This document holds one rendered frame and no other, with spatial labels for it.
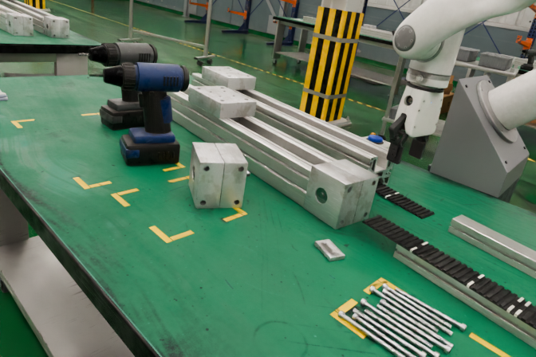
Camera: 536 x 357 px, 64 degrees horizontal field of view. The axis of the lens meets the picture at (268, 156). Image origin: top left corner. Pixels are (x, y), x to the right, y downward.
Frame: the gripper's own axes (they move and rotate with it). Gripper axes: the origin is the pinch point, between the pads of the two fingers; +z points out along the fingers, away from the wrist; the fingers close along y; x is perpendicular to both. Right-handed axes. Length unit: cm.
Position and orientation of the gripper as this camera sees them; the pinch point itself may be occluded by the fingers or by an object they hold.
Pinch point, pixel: (405, 154)
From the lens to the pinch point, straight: 98.4
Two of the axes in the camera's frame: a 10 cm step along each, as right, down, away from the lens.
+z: -1.5, 9.2, 3.6
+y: 7.7, -1.2, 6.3
